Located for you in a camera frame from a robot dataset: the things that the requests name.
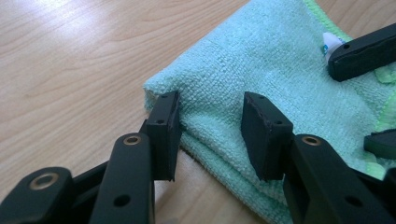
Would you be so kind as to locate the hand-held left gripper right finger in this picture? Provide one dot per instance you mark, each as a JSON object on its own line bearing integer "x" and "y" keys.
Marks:
{"x": 264, "y": 140}

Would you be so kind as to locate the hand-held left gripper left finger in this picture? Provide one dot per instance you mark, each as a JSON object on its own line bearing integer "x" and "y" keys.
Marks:
{"x": 165, "y": 137}

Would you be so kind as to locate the green towel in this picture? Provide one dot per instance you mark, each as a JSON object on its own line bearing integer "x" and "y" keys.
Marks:
{"x": 249, "y": 46}

